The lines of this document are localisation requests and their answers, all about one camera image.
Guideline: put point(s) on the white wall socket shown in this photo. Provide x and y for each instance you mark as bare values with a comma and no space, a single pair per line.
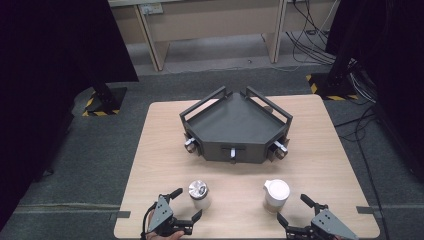
151,8

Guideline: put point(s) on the person's left hand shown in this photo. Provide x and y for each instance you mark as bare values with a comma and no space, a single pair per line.
163,237

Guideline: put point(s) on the grey tape piece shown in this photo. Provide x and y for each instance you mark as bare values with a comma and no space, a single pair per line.
123,214
363,210

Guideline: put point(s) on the black curtain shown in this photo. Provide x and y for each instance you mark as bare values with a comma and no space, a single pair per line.
50,66
393,50

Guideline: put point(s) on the light wooden desk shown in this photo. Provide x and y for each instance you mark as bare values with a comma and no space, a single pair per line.
213,30

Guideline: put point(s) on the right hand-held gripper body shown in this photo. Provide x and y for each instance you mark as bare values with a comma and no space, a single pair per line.
328,223

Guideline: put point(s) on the black stand base striped tape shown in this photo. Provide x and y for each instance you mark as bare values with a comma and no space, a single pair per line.
330,88
110,100

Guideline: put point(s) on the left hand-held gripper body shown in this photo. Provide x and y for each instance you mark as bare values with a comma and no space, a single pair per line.
160,213

